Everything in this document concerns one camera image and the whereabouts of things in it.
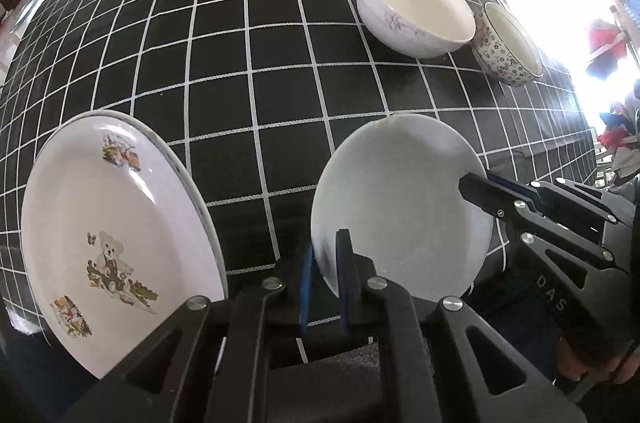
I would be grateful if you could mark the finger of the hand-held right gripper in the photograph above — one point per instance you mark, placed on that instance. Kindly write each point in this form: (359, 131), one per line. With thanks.
(575, 203)
(482, 193)

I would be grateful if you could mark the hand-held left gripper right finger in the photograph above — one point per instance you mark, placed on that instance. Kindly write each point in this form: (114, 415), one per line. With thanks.
(346, 288)

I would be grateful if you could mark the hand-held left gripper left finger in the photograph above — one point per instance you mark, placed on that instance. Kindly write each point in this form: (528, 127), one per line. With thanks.
(306, 298)

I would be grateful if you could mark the white bowl with pink flowers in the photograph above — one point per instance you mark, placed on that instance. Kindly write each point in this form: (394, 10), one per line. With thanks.
(400, 203)

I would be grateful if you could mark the white bear print plate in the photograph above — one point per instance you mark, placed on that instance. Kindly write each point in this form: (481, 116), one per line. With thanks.
(100, 203)

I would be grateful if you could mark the person's right hand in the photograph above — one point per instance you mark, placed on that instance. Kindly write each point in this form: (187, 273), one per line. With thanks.
(620, 370)

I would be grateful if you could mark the small dotted pattern bowl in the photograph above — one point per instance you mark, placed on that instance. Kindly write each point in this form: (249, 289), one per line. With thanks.
(500, 64)

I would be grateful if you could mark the red garment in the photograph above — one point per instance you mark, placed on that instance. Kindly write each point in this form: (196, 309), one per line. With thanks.
(607, 45)

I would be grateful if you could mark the white bowl with grey print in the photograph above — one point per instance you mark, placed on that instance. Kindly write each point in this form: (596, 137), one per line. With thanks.
(415, 3)

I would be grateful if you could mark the black white checked tablecloth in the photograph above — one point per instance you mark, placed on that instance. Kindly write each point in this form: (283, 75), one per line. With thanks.
(250, 53)

